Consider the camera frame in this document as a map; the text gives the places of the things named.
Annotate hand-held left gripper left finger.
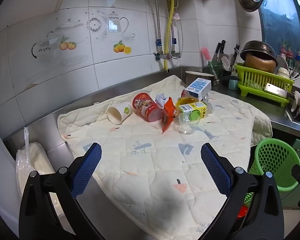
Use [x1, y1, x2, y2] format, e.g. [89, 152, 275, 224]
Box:
[19, 142, 102, 240]

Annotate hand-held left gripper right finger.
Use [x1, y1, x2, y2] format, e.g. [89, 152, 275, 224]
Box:
[201, 143, 285, 240]

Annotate green plastic basket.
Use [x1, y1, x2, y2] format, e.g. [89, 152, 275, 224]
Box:
[244, 138, 300, 207]

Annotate clear plastic cup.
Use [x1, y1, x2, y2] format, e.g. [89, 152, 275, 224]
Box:
[178, 111, 200, 135]

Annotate yellow green juice carton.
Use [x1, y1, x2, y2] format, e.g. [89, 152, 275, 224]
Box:
[177, 102, 208, 122]

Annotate white paper cup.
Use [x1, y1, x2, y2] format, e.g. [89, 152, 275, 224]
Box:
[107, 102, 133, 125]

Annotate orange snack bag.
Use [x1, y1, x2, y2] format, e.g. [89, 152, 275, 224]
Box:
[161, 97, 178, 134]

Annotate yellow plastic wrapper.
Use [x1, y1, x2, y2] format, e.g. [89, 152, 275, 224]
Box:
[176, 95, 213, 113]

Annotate blue white milk carton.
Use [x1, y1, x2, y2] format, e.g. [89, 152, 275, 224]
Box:
[184, 78, 212, 101]

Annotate red paper cup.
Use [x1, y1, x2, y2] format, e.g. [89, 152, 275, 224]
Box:
[132, 92, 163, 122]

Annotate white plastic bag package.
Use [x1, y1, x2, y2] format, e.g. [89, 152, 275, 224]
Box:
[15, 127, 58, 205]

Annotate quilted printed mat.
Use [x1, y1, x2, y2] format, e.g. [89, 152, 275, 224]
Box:
[57, 75, 273, 240]

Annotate steel sink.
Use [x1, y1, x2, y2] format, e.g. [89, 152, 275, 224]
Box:
[285, 105, 300, 127]

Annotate white rag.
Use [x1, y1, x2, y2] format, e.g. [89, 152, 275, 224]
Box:
[291, 91, 300, 117]

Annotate steel cleaver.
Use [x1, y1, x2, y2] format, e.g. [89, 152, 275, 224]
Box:
[264, 82, 288, 98]

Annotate metal pot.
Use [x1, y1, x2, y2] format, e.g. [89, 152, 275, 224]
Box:
[185, 74, 219, 87]

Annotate green dish rack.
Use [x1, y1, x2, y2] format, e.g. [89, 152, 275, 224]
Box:
[234, 63, 295, 107]

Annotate white bowl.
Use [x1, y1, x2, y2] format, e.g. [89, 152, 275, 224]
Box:
[276, 67, 290, 79]

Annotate green glass jar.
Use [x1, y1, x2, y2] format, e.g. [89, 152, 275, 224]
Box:
[207, 61, 223, 79]

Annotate white spatula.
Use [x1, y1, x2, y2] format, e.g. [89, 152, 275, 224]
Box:
[220, 56, 230, 71]

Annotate brown clay pot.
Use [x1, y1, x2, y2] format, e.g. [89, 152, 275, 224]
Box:
[245, 52, 276, 73]

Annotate dark metal wok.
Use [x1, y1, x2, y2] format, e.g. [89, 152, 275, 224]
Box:
[240, 40, 277, 63]

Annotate window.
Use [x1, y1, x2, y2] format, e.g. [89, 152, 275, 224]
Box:
[259, 0, 300, 70]

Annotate black handled knife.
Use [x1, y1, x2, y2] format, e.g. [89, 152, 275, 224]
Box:
[214, 40, 227, 62]
[232, 44, 240, 65]

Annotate metal flexible hose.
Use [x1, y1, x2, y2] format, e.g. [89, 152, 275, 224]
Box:
[150, 0, 163, 55]
[171, 10, 178, 55]

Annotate yellow gas hose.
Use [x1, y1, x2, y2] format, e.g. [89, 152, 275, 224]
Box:
[165, 0, 177, 72]

